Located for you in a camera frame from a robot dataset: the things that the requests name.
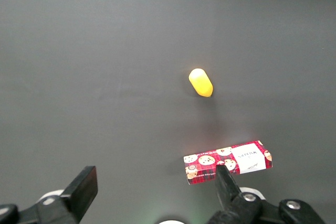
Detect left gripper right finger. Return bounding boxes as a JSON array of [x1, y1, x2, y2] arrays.
[[206, 165, 265, 224]]

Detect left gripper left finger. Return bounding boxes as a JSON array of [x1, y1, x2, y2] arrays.
[[35, 165, 99, 224]]

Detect red plaid cookie box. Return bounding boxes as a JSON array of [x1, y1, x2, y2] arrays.
[[183, 140, 274, 186]]

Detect yellow plastic lemon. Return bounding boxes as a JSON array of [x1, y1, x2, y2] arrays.
[[188, 68, 214, 98]]

